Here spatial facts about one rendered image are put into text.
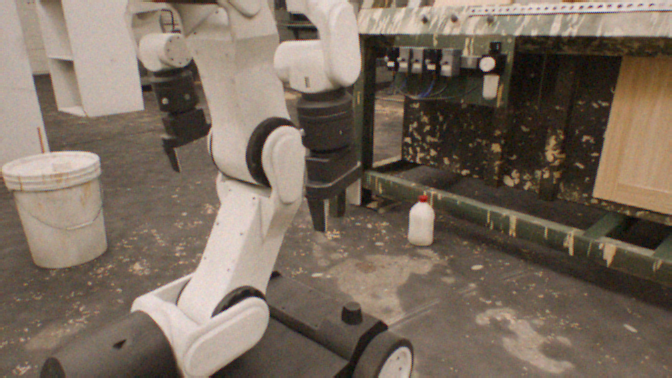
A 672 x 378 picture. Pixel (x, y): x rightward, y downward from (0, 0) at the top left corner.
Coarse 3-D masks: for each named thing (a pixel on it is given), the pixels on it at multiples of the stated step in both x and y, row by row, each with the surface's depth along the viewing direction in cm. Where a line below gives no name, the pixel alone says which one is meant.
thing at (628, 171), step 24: (624, 72) 153; (648, 72) 149; (624, 96) 155; (648, 96) 150; (624, 120) 156; (648, 120) 152; (624, 144) 158; (648, 144) 153; (600, 168) 165; (624, 168) 160; (648, 168) 155; (600, 192) 167; (624, 192) 162; (648, 192) 156
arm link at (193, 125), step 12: (156, 96) 99; (168, 96) 97; (180, 96) 98; (192, 96) 100; (168, 108) 99; (180, 108) 99; (192, 108) 103; (168, 120) 100; (180, 120) 101; (192, 120) 103; (204, 120) 105; (168, 132) 103; (180, 132) 101; (192, 132) 103; (204, 132) 106; (168, 144) 101; (180, 144) 102
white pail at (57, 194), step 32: (32, 160) 176; (64, 160) 164; (96, 160) 171; (32, 192) 158; (64, 192) 162; (96, 192) 174; (32, 224) 164; (64, 224) 165; (96, 224) 176; (32, 256) 174; (64, 256) 169; (96, 256) 177
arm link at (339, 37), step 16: (288, 0) 63; (304, 0) 61; (320, 0) 61; (336, 0) 62; (320, 16) 61; (336, 16) 61; (352, 16) 64; (320, 32) 62; (336, 32) 62; (352, 32) 65; (336, 48) 62; (352, 48) 65; (336, 64) 63; (352, 64) 66; (336, 80) 65; (352, 80) 66
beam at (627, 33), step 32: (608, 0) 136; (640, 0) 131; (384, 32) 189; (416, 32) 178; (448, 32) 168; (480, 32) 160; (512, 32) 152; (544, 32) 145; (576, 32) 139; (608, 32) 133; (640, 32) 128
